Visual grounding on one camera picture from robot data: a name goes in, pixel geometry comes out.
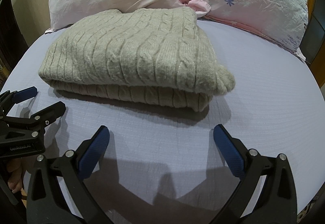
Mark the person's left hand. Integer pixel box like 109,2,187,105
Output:
7,158,23,193

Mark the beige cable-knit sweater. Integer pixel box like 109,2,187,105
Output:
39,7,235,112

